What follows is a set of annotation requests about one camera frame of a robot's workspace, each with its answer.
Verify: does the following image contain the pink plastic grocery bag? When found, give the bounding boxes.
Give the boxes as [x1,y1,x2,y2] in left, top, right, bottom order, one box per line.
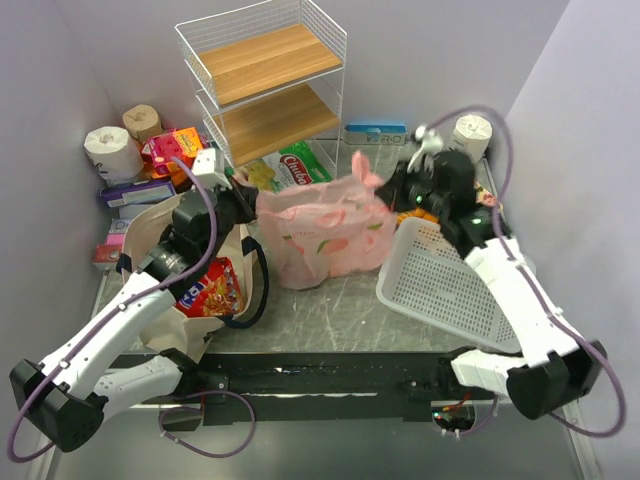
[256,151,397,290]

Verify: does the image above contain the red yellow snack bag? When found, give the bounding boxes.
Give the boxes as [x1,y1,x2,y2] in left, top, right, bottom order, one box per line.
[175,257,245,318]

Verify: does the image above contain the beige canvas tote bag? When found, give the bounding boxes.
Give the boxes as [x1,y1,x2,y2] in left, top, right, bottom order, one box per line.
[118,191,269,361]

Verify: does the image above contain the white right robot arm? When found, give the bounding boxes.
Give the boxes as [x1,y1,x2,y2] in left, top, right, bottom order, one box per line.
[377,151,606,420]

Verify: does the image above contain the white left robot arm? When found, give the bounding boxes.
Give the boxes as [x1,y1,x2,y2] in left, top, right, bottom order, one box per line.
[10,179,258,452]

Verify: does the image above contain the orange carrot piece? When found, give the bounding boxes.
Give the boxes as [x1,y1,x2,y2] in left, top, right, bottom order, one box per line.
[397,208,439,225]

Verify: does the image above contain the white toilet paper roll right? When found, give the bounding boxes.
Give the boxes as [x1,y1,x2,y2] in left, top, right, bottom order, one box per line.
[449,114,493,163]

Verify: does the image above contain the white toilet paper roll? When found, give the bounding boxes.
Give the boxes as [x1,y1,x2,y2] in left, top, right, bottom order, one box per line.
[84,126,143,181]
[449,114,493,163]

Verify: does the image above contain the green white Chubo bag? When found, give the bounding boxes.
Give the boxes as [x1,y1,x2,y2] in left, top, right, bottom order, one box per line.
[241,141,333,193]

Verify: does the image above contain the white plastic basket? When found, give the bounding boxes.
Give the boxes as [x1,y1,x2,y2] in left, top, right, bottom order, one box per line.
[376,217,520,354]

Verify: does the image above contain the pink orange snack box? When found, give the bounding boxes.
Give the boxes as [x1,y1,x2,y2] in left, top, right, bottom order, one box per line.
[142,127,203,177]

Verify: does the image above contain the purple box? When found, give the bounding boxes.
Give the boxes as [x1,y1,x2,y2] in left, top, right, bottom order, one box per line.
[99,179,176,208]

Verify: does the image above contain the blue white tissue box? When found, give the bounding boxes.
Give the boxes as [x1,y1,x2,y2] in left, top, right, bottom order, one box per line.
[341,123,408,146]

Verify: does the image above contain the white RIO box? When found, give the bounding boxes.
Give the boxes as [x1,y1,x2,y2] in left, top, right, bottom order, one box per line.
[109,218,132,235]

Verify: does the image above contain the brown toilet paper roll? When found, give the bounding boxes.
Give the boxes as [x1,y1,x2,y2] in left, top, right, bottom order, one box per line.
[122,104,163,144]

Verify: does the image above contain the red pink box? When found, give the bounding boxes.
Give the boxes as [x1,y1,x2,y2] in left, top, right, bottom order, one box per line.
[92,233,125,270]

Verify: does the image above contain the white toilet paper roll left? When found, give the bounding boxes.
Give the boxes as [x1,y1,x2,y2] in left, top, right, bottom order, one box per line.
[84,126,143,181]

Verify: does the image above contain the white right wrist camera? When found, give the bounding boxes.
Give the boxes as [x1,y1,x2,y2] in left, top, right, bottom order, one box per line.
[407,124,444,173]

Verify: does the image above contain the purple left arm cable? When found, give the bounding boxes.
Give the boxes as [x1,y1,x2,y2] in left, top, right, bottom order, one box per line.
[5,155,219,464]

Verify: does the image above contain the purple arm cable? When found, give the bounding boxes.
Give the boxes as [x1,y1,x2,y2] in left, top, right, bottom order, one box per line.
[5,155,219,464]
[429,104,627,441]

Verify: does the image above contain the white wire shelf rack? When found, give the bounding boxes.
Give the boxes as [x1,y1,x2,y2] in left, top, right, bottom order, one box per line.
[174,1,348,167]

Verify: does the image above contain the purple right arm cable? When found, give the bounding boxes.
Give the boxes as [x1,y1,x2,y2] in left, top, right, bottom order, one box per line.
[429,104,627,441]

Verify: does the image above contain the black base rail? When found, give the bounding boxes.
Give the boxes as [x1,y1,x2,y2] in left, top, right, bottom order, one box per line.
[193,352,492,426]

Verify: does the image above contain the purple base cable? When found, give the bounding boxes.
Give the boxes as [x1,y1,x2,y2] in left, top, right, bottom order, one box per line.
[158,389,256,457]

